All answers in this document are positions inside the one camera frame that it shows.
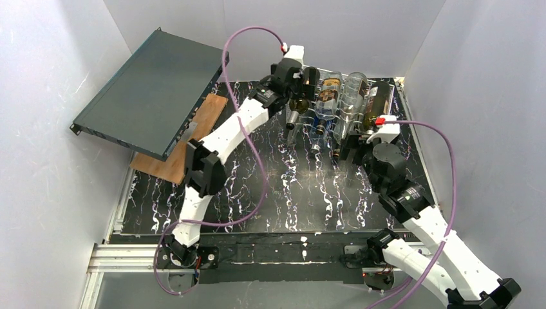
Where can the blue square glass bottle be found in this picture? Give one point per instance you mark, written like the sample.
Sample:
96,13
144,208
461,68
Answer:
320,134

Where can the dark grey rack server box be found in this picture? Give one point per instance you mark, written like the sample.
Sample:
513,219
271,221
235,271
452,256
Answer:
153,97

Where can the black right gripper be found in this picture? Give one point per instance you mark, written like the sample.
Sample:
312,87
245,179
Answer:
353,148

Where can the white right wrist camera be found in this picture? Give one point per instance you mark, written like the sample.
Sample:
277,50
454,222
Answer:
385,128

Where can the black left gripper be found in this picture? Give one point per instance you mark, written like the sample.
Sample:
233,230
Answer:
304,78

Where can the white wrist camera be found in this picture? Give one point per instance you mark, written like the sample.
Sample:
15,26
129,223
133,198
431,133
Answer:
295,52
385,128

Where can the brown wooden board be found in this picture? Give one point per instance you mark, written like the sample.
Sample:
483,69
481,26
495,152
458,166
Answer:
172,170

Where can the clear square bottle black cap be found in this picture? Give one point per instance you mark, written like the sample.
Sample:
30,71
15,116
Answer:
326,103

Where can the white wire wine rack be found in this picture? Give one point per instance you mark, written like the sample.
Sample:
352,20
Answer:
357,123

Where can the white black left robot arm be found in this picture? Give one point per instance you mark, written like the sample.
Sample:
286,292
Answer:
205,174

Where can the dark green wine bottle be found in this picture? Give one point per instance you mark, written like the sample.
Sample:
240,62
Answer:
378,104

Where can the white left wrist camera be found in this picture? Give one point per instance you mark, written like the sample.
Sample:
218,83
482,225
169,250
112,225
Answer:
295,52

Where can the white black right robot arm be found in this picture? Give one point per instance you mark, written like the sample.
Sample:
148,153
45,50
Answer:
453,274

